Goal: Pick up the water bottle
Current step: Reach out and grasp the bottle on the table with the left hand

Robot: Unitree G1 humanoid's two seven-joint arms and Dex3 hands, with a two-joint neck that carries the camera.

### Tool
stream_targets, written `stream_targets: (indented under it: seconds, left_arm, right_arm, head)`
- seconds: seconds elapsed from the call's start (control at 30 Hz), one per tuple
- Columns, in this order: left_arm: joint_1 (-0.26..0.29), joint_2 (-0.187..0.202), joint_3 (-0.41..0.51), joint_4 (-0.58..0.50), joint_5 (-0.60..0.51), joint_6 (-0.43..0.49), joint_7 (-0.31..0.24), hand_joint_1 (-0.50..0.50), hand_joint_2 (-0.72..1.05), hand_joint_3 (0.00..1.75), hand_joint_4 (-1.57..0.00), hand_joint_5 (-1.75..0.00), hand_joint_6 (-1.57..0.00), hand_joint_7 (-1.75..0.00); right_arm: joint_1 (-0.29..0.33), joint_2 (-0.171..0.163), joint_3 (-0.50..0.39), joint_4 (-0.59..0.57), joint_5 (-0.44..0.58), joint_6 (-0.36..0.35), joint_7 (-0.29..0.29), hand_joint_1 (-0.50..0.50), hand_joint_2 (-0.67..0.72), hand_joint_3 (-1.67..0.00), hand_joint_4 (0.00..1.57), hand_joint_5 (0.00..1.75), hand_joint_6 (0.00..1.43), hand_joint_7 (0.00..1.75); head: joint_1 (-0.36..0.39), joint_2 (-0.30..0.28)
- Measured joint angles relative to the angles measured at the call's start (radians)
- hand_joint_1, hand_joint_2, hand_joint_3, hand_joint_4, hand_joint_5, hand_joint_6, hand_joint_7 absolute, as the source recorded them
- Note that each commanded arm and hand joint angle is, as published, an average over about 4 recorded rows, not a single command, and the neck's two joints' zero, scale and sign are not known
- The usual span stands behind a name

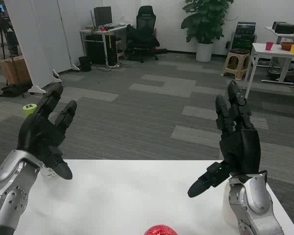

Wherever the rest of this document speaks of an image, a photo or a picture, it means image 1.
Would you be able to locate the white office desk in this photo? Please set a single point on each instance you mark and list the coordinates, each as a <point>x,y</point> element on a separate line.
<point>105,30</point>

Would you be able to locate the white paper cup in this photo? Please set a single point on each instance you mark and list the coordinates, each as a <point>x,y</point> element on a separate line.
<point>226,203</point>

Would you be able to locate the white table with black boxes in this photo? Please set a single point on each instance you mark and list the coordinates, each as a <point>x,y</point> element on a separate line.
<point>281,36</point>

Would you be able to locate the white table with cups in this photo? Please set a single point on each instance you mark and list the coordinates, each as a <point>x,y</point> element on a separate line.
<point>272,52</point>

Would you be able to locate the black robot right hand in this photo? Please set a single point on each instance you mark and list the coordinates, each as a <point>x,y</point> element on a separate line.
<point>245,149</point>

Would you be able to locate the black mesh office chair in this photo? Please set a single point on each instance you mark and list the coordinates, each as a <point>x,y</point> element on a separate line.
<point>143,36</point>

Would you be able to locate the green drink bottle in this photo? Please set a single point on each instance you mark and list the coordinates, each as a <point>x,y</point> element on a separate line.
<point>29,110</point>

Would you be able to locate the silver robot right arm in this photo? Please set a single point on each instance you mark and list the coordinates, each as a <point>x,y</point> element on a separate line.
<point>254,200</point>

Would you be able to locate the black computer tower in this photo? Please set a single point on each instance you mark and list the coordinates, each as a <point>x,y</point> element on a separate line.
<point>95,49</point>

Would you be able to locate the white power strip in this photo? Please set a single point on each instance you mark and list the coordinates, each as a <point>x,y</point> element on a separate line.
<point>114,65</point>

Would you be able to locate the small wooden shelf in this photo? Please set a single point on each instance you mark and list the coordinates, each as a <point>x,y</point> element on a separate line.
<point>120,49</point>

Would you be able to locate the brown cardboard box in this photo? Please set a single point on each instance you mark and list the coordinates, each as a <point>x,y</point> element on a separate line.
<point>14,71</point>

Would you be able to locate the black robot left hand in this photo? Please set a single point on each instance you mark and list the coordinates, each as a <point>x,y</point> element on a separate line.
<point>36,132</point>

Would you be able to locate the black equipment stack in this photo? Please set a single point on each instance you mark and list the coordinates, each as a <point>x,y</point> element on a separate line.
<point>245,36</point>

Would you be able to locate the pink plastic cup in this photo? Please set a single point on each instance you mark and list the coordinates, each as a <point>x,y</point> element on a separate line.
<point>269,46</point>

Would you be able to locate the white folding partition wall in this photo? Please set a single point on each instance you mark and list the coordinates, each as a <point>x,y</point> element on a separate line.
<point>63,31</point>

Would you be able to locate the white partition panel with sign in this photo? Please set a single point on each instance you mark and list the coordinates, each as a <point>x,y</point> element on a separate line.
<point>29,44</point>

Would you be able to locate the black camera tripod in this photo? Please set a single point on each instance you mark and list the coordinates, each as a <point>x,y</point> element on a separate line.
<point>5,24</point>

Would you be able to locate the black trash bin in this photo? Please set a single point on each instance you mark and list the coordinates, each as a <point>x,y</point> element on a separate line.
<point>84,64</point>

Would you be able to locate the large green leafy plant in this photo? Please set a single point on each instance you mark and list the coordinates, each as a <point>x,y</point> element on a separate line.
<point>205,19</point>

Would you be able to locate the black bag on floor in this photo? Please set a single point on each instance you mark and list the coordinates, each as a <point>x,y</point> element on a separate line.
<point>14,89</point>

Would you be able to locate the beige plastic stool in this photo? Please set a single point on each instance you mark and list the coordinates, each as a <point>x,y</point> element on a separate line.
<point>235,61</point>

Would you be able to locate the brown bowl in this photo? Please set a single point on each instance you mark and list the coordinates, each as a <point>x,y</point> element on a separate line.
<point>286,46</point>

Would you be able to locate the black computer monitor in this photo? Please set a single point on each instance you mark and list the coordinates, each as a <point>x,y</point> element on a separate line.
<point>103,15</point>

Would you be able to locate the red apple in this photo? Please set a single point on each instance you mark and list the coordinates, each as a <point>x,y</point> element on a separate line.
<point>159,230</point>

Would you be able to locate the white plant pot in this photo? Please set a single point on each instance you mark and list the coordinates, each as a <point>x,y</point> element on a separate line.
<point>204,52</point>

